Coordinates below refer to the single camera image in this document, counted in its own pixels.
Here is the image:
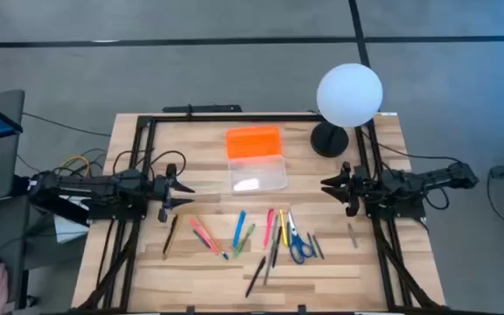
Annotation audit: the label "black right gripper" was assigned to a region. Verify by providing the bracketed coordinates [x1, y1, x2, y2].
[319, 160, 369, 219]

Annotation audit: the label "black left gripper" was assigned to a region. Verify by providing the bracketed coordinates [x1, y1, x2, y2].
[152, 163, 196, 223]

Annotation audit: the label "slim black pen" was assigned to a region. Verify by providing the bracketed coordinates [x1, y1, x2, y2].
[162, 213, 179, 257]

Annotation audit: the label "pink pencil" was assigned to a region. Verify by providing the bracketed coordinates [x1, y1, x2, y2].
[188, 216, 221, 256]

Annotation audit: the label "slim grey pen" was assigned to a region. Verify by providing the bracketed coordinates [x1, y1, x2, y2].
[347, 222, 360, 250]

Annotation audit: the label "orange pencil blue eraser cap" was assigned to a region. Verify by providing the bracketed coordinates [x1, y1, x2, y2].
[196, 215, 230, 261]

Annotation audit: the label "blue handled scissors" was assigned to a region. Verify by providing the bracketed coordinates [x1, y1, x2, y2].
[287, 210, 316, 266]

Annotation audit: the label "blue pen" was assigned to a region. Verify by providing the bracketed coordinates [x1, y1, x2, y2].
[232, 209, 248, 249]

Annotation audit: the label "yellow highlighter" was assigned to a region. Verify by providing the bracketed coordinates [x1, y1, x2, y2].
[278, 208, 290, 248]

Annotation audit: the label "grey capped pen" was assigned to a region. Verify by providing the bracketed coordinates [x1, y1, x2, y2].
[262, 249, 275, 287]
[269, 213, 280, 254]

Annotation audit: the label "green ballpoint pen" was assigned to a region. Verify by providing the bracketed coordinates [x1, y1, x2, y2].
[233, 223, 256, 260]

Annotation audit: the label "clear plastic supply box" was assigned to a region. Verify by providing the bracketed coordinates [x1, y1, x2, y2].
[227, 153, 289, 194]

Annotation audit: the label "pink highlighter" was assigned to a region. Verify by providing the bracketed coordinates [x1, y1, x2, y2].
[263, 207, 276, 249]

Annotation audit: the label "black marker pen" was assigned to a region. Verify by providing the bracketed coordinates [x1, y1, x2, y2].
[271, 226, 284, 257]

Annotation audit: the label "orange plastic box lid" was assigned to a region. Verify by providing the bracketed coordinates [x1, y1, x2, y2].
[225, 125, 284, 160]

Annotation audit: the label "thick matte black pen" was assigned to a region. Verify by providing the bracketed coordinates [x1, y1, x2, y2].
[244, 255, 267, 299]

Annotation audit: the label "black flat bar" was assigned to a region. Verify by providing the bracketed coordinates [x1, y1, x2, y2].
[161, 103, 243, 115]

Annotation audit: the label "white globe lamp black base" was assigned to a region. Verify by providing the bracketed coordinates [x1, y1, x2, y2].
[309, 62, 385, 159]

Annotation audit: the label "white paper sheet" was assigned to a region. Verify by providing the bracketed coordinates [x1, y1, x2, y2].
[53, 195, 90, 245]

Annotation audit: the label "black left wrist camera cable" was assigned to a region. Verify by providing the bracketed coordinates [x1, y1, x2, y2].
[111, 150, 188, 177]

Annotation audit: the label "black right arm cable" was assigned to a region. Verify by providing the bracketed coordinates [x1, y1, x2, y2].
[359, 128, 466, 166]

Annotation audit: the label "black aluminium table frame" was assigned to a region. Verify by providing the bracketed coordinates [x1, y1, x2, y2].
[74, 112, 448, 315]

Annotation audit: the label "yellow cable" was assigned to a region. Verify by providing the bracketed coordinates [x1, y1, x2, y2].
[60, 155, 92, 177]

